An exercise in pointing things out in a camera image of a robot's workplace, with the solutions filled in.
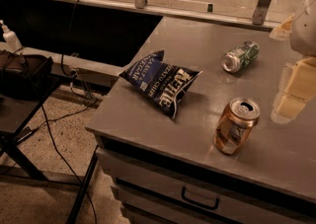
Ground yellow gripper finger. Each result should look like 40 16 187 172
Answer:
270 15 294 40
271 56 316 124

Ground green soda can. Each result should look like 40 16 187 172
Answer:
221 40 260 73

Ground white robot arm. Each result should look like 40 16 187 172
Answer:
270 0 316 124

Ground orange soda can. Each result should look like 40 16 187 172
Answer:
213 98 260 155

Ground blue kettle chips bag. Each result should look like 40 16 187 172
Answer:
119 50 201 119

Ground grey drawer cabinet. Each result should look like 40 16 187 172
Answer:
97 136 316 224

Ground black bag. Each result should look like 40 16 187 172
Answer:
0 50 53 100

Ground white spray bottle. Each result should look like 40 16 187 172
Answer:
0 20 22 51

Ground black side table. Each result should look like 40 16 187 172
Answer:
0 75 61 181

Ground black drawer handle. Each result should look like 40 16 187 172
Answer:
180 186 220 211

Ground black hanging cable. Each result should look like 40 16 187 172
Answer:
59 0 89 78

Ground black floor cable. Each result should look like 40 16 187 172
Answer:
19 69 100 224

